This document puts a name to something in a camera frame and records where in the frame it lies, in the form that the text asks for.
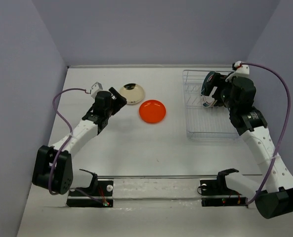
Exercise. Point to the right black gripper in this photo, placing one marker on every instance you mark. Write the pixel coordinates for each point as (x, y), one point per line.
(219, 80)

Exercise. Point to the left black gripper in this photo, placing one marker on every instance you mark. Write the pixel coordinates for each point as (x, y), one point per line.
(118, 102)

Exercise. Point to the cream plate black brush mark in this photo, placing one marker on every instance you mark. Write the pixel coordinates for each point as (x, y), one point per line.
(133, 93)

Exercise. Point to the orange plate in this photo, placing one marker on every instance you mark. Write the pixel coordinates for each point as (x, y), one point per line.
(152, 111)

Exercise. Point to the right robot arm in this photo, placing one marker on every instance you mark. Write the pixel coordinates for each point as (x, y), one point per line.
(274, 196)

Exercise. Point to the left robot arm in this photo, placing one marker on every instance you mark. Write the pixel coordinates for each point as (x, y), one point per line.
(53, 168)

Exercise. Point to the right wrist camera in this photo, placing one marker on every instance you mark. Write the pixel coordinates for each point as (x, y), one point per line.
(238, 70)

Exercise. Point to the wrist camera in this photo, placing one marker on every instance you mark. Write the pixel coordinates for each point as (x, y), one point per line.
(238, 70)
(95, 88)

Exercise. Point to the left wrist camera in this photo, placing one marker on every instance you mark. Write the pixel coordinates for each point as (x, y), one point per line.
(95, 88)

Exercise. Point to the white wire dish rack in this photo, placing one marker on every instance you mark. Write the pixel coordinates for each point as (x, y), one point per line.
(204, 123)

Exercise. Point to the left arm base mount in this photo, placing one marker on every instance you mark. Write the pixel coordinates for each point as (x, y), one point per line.
(101, 197)

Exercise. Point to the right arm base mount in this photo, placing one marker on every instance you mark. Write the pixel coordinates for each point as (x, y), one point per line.
(213, 195)

